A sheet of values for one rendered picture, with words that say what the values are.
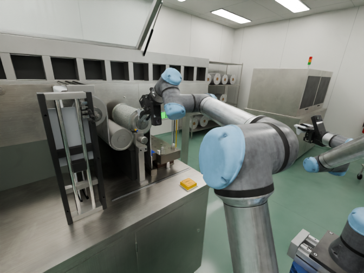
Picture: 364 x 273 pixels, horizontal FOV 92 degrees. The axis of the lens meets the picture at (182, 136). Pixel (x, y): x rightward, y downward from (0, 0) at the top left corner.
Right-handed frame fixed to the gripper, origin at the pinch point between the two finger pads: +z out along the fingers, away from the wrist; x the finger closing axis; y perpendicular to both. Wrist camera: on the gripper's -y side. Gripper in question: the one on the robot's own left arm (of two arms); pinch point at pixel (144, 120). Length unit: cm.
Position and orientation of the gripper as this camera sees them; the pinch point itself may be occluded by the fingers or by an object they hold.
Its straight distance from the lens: 96.7
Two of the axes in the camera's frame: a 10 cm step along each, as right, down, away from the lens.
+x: -7.6, 1.9, -6.2
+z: -5.2, 3.9, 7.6
